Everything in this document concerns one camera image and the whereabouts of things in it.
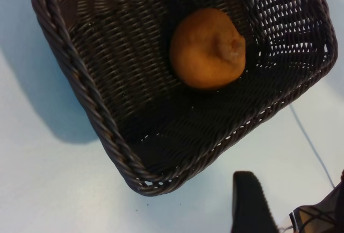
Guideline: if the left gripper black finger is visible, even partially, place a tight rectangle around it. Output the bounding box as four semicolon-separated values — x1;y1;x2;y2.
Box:
228;170;280;233

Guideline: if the orange fruit with knob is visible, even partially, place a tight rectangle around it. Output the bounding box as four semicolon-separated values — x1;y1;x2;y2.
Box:
169;7;247;91

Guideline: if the dark brown wicker basket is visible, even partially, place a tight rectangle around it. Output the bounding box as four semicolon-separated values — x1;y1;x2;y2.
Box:
30;0;339;197

